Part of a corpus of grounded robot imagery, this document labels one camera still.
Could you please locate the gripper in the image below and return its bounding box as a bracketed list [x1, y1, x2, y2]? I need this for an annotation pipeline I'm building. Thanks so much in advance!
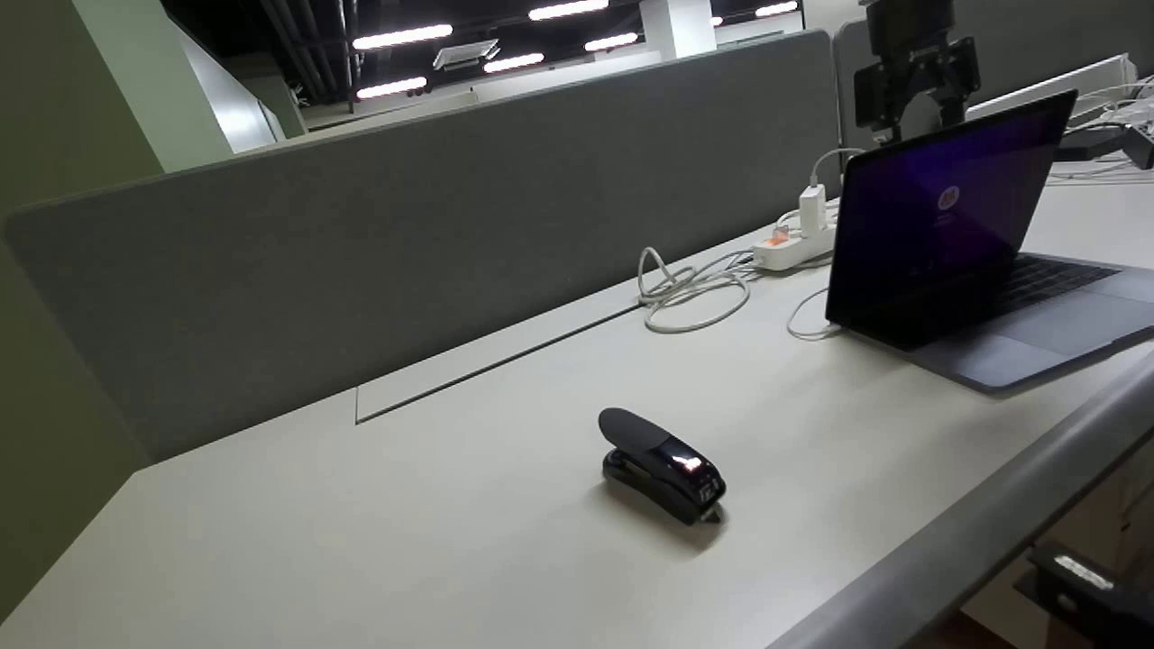
[853, 0, 983, 146]

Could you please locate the dark grey laptop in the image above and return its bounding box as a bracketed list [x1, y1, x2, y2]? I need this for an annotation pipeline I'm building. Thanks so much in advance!
[825, 88, 1154, 396]

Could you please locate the short grey desk partition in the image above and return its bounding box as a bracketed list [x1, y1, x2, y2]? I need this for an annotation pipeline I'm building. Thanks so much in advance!
[833, 0, 1154, 152]

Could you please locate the white long bar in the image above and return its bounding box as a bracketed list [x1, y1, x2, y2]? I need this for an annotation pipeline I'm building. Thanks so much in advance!
[963, 53, 1140, 121]

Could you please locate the white charger plug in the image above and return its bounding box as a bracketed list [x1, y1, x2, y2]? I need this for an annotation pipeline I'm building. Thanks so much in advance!
[798, 183, 829, 238]

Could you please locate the black flat device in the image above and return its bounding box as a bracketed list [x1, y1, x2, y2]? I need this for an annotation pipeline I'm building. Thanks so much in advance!
[1053, 121, 1154, 171]

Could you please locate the white power strip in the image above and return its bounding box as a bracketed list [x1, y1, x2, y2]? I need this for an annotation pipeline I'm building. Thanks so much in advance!
[752, 224, 838, 272]

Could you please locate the ceiling air vent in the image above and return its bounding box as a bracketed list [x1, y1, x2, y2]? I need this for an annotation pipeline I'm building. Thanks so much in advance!
[432, 38, 500, 72]

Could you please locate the black stapler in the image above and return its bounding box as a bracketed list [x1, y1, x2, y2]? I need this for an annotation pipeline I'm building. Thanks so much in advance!
[598, 407, 728, 527]

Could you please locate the long grey desk partition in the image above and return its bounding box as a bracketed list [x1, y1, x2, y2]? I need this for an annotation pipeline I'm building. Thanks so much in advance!
[4, 28, 843, 466]

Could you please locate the black chair armrest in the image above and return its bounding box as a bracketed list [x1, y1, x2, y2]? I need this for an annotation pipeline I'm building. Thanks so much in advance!
[1013, 539, 1154, 649]

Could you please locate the white charger cable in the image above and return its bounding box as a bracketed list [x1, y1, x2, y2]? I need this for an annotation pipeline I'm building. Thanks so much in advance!
[808, 146, 867, 190]

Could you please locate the bundle of white cables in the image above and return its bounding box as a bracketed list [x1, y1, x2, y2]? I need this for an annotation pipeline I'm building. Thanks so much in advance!
[1044, 76, 1154, 187]

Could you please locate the thin white cable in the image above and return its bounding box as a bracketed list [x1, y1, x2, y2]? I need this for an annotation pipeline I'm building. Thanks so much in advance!
[785, 286, 845, 343]

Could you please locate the coil of white cable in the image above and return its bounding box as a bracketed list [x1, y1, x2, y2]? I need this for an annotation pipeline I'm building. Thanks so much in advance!
[636, 245, 760, 335]

